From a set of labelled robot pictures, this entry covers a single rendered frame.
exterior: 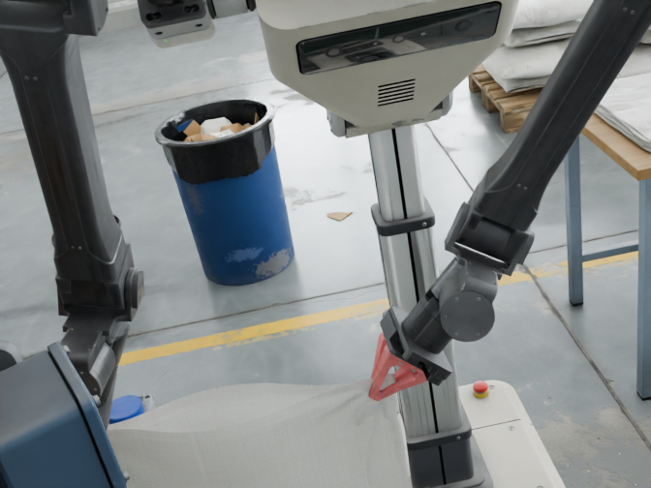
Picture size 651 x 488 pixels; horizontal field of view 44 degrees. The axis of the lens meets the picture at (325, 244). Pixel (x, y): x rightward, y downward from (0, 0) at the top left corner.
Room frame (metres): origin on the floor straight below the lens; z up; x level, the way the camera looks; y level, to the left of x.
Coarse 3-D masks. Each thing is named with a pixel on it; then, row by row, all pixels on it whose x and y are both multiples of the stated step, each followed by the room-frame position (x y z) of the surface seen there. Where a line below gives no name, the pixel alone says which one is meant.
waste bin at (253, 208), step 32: (160, 128) 3.09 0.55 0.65; (256, 128) 2.88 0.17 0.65; (192, 160) 2.85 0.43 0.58; (224, 160) 2.83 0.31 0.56; (256, 160) 2.88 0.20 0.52; (192, 192) 2.90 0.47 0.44; (224, 192) 2.85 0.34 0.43; (256, 192) 2.88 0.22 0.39; (192, 224) 2.96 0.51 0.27; (224, 224) 2.86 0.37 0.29; (256, 224) 2.87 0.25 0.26; (288, 224) 3.02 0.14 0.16; (224, 256) 2.88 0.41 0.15; (256, 256) 2.87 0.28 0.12; (288, 256) 2.97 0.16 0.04
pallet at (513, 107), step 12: (480, 72) 4.58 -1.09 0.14; (480, 84) 4.38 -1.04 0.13; (492, 84) 4.30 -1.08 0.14; (540, 84) 4.16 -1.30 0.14; (492, 96) 4.13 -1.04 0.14; (504, 96) 4.10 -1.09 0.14; (516, 96) 4.05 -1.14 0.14; (528, 96) 4.01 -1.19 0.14; (492, 108) 4.25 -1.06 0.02; (504, 108) 3.91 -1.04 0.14; (516, 108) 3.91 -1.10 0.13; (528, 108) 3.91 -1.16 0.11; (504, 120) 3.92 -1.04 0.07; (516, 120) 3.91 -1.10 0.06; (504, 132) 3.94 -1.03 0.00
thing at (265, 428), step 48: (240, 384) 0.82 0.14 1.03; (288, 384) 0.80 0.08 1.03; (336, 384) 0.78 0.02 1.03; (384, 384) 0.78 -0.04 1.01; (144, 432) 0.77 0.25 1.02; (192, 432) 0.82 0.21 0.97; (240, 432) 0.74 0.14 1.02; (288, 432) 0.75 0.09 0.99; (336, 432) 0.77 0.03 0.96; (384, 432) 0.78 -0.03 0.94; (144, 480) 0.77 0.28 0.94; (192, 480) 0.75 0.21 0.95; (240, 480) 0.74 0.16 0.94; (288, 480) 0.75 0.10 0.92; (336, 480) 0.77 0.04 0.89; (384, 480) 0.78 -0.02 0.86
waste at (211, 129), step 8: (208, 120) 3.19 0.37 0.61; (216, 120) 3.18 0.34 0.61; (224, 120) 3.19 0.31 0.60; (256, 120) 3.06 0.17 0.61; (192, 128) 3.17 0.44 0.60; (200, 128) 3.18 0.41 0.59; (208, 128) 3.15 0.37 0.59; (216, 128) 3.15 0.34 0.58; (224, 128) 3.11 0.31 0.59; (232, 128) 3.11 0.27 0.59; (240, 128) 3.12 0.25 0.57; (192, 136) 3.04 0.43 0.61; (200, 136) 2.94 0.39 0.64; (208, 136) 2.96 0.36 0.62; (216, 136) 2.98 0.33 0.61; (224, 136) 2.98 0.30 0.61
